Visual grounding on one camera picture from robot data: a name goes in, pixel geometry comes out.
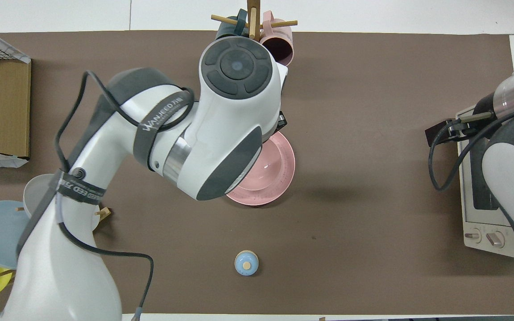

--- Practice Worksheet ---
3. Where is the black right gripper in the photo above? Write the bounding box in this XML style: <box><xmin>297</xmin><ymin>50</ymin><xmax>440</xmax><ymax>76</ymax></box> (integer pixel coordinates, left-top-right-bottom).
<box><xmin>425</xmin><ymin>117</ymin><xmax>463</xmax><ymax>148</ymax></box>

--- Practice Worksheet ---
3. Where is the pink bowl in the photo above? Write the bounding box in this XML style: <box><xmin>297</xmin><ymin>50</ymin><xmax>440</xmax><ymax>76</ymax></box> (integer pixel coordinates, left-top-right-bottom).
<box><xmin>238</xmin><ymin>140</ymin><xmax>283</xmax><ymax>191</ymax></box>

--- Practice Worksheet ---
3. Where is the pink speckled plate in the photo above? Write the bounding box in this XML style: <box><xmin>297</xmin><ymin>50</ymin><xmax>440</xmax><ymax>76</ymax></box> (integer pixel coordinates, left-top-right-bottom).
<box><xmin>226</xmin><ymin>131</ymin><xmax>296</xmax><ymax>206</ymax></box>

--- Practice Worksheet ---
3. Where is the pink mug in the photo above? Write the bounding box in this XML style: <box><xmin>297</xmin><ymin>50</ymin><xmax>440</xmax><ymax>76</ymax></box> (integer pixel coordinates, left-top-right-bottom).
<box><xmin>259</xmin><ymin>11</ymin><xmax>294</xmax><ymax>66</ymax></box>

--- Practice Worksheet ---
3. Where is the beige toaster oven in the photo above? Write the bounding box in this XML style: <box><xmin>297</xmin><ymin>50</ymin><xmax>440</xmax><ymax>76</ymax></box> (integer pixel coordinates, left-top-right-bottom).
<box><xmin>456</xmin><ymin>105</ymin><xmax>514</xmax><ymax>259</ymax></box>

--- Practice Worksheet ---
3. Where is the dark green mug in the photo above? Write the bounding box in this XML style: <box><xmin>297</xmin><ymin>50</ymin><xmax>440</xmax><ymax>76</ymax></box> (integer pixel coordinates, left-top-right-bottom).
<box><xmin>216</xmin><ymin>9</ymin><xmax>249</xmax><ymax>41</ymax></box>

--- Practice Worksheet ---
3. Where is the wooden mug tree stand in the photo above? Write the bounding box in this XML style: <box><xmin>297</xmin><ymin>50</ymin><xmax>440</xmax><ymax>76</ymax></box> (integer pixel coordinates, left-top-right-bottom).
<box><xmin>211</xmin><ymin>0</ymin><xmax>298</xmax><ymax>41</ymax></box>

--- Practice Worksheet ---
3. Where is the brown table mat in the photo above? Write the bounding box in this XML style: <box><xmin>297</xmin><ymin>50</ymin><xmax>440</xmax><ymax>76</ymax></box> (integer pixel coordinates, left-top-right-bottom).
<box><xmin>0</xmin><ymin>30</ymin><xmax>514</xmax><ymax>315</ymax></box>

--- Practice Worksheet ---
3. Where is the small blue lidded jar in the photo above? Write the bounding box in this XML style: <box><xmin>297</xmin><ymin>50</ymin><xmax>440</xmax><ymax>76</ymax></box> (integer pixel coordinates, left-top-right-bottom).
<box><xmin>234</xmin><ymin>250</ymin><xmax>259</xmax><ymax>276</ymax></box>

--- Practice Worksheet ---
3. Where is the wooden plate rack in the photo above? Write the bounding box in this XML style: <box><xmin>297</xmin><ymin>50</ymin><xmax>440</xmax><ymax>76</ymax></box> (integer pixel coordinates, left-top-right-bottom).
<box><xmin>0</xmin><ymin>206</ymin><xmax>112</xmax><ymax>286</ymax></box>

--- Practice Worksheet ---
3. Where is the grey plate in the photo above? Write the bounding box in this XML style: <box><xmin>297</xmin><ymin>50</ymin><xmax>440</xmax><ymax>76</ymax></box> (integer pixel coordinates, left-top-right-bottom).
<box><xmin>23</xmin><ymin>174</ymin><xmax>101</xmax><ymax>232</ymax></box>

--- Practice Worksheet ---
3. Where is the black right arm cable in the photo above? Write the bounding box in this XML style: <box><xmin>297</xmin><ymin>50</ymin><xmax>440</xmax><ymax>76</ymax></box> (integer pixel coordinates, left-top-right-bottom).
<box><xmin>428</xmin><ymin>104</ymin><xmax>514</xmax><ymax>286</ymax></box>

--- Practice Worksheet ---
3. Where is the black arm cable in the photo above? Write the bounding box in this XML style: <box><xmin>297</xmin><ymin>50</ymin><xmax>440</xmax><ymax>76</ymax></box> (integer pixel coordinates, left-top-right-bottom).
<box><xmin>54</xmin><ymin>70</ymin><xmax>195</xmax><ymax>321</ymax></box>
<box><xmin>428</xmin><ymin>104</ymin><xmax>514</xmax><ymax>286</ymax></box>

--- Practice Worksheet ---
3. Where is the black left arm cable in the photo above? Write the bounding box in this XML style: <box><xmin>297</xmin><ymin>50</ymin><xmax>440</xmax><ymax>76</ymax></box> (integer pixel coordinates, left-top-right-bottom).
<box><xmin>54</xmin><ymin>70</ymin><xmax>195</xmax><ymax>321</ymax></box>

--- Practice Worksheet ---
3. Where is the wooden shelf with wire mesh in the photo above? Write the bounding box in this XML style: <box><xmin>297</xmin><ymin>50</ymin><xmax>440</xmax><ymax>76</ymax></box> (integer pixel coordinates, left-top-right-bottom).
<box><xmin>0</xmin><ymin>21</ymin><xmax>32</xmax><ymax>169</ymax></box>

